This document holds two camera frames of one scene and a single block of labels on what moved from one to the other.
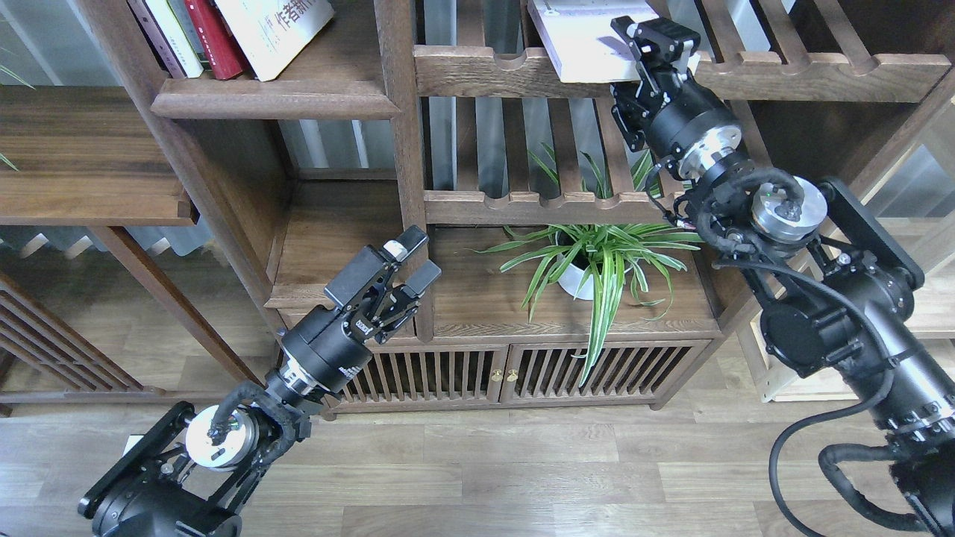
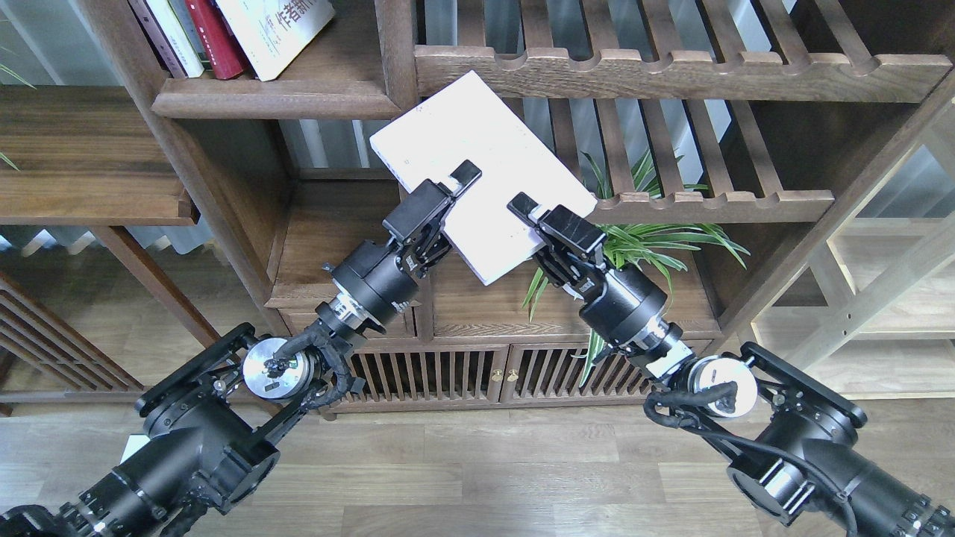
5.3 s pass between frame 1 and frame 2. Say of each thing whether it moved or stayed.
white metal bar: stayed
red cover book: stayed
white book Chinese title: stayed
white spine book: stayed
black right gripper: moved
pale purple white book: moved
